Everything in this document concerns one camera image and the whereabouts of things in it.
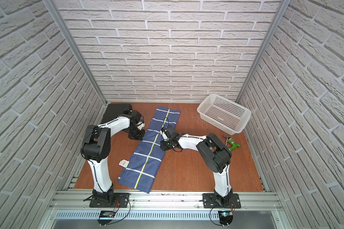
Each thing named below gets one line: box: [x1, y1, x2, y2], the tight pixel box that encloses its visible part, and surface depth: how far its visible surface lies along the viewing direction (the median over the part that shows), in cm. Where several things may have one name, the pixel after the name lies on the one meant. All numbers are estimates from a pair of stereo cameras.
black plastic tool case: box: [101, 103, 133, 124], surface depth 112 cm
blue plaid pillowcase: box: [117, 106, 181, 194], surface depth 89 cm
